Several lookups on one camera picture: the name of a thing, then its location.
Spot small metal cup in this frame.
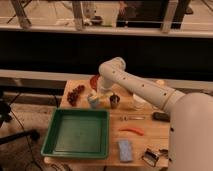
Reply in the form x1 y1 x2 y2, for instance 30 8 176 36
110 94 120 109

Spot black stand left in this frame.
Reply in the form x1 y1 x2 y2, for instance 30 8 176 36
0 96 40 145

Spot orange carrot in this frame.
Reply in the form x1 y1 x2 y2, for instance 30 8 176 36
119 127 144 136

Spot red bowl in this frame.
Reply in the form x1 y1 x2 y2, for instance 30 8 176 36
90 75 100 91

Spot metal clip tool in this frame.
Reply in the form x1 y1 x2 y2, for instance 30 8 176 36
142 148 159 167

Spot blue plastic cup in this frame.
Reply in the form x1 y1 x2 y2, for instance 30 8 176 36
87 94 99 109

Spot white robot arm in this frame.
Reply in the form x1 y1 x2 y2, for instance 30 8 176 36
98 57 213 171

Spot clear plastic cup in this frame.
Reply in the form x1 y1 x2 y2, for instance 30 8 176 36
133 94 146 110

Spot bunch of red grapes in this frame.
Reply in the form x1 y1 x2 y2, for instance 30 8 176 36
67 85 85 106

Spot black handled utensil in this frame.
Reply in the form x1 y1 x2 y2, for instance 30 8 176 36
159 149 168 158

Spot green plastic tray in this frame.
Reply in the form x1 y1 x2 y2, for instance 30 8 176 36
41 108 109 159

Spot silver spoon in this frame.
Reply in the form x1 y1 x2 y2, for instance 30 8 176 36
120 116 145 121

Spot orange fruit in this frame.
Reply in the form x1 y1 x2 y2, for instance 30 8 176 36
156 80 165 85

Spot blue sponge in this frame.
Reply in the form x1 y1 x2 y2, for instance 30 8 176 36
118 139 133 162

